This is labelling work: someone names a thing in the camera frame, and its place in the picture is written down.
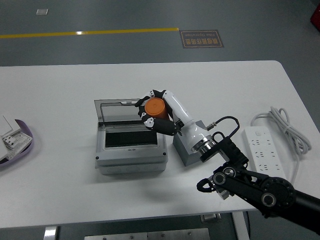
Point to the white socket panel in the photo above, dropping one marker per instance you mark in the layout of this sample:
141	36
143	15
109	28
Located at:
15	142

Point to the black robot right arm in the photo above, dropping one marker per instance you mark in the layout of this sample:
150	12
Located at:
252	182

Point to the small metal floor plate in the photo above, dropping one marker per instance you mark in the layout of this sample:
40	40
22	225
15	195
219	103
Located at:
42	11

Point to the orange cylinder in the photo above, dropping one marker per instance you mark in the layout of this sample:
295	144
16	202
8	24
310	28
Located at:
155	107

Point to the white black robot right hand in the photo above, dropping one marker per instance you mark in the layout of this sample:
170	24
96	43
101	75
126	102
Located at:
178	107

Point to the purple tray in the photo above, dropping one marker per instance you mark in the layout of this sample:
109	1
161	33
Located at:
28	135

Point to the white flat plate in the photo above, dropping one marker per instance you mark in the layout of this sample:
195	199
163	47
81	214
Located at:
5	126

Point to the red bin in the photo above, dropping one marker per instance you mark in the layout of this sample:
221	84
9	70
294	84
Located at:
316	15

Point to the white table leg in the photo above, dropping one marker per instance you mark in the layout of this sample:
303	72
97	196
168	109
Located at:
240	226
50	233

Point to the grey metal base plate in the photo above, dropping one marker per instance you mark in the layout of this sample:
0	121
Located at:
147	235

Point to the brown floor sign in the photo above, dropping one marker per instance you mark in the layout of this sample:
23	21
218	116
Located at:
201	38

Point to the metal table bracket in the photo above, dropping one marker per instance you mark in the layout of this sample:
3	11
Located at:
211	217

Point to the grey cube with round hole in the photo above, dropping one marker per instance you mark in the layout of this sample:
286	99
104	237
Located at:
186	153

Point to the grey box with clear flap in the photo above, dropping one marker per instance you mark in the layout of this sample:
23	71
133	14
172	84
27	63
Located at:
130	150

